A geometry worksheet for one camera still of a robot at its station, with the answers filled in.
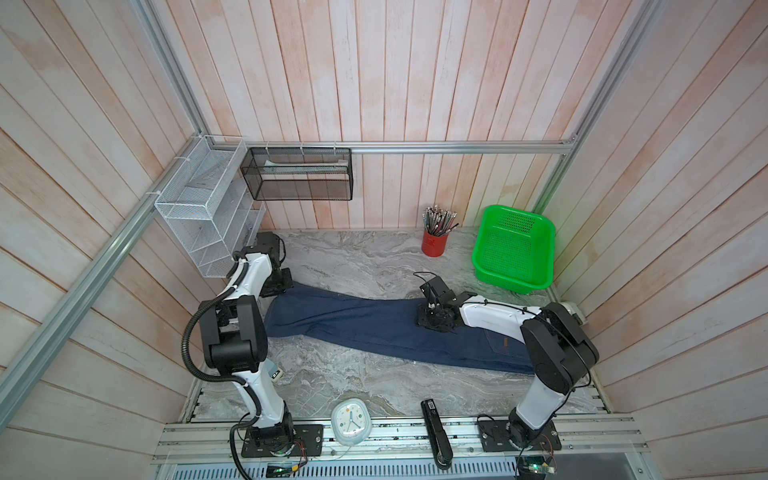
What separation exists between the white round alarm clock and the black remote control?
15cm

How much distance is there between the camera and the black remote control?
0.70 metres

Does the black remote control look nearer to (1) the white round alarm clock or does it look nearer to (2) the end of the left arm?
(1) the white round alarm clock

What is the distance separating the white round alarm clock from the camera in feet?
2.42
